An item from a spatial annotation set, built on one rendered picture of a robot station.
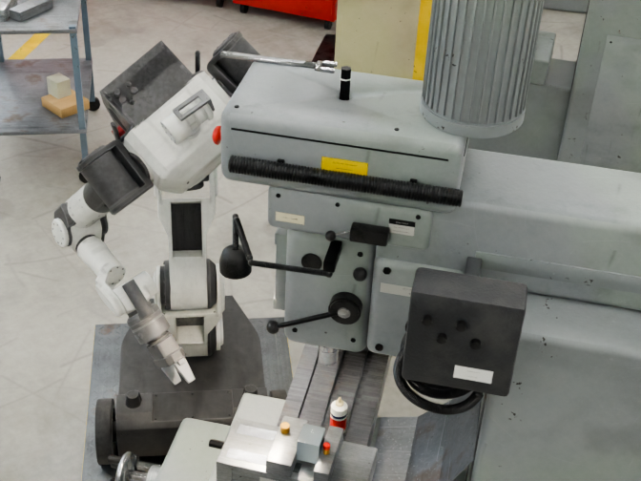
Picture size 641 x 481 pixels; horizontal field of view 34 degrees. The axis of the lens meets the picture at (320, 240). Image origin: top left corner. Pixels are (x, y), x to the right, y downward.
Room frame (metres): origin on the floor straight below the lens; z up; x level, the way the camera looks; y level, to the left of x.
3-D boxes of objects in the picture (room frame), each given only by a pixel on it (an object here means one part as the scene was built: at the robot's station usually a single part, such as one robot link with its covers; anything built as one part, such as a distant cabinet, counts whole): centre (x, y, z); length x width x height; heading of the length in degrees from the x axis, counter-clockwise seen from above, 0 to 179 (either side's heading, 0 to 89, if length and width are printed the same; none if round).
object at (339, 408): (1.86, -0.07, 1.02); 0.04 x 0.04 x 0.11
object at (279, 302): (1.87, 0.08, 1.44); 0.04 x 0.04 x 0.21; 80
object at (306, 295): (1.85, -0.04, 1.47); 0.21 x 0.19 x 0.32; 170
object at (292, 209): (1.84, -0.07, 1.68); 0.34 x 0.24 x 0.10; 80
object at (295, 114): (1.85, -0.05, 1.81); 0.47 x 0.26 x 0.16; 80
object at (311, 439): (1.69, 0.00, 1.08); 0.06 x 0.05 x 0.06; 168
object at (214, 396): (2.54, 0.40, 0.59); 0.64 x 0.52 x 0.33; 8
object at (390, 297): (1.81, -0.22, 1.47); 0.24 x 0.19 x 0.26; 170
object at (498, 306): (1.47, -0.27, 1.62); 0.20 x 0.09 x 0.21; 80
